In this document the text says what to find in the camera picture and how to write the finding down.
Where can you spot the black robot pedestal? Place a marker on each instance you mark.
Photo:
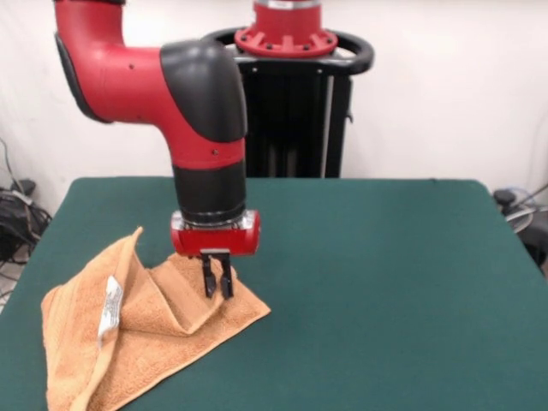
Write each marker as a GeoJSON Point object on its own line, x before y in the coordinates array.
{"type": "Point", "coordinates": [308, 120]}

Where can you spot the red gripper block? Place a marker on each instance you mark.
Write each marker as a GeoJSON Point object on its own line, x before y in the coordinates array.
{"type": "Point", "coordinates": [218, 240]}

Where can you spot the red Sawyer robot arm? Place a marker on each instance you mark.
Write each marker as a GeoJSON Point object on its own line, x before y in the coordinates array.
{"type": "Point", "coordinates": [150, 85]}

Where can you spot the orange terry towel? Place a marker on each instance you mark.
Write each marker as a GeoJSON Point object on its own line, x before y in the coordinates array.
{"type": "Point", "coordinates": [141, 325]}

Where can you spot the dark green table cloth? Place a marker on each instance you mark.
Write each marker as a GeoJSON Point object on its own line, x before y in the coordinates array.
{"type": "Point", "coordinates": [385, 299]}

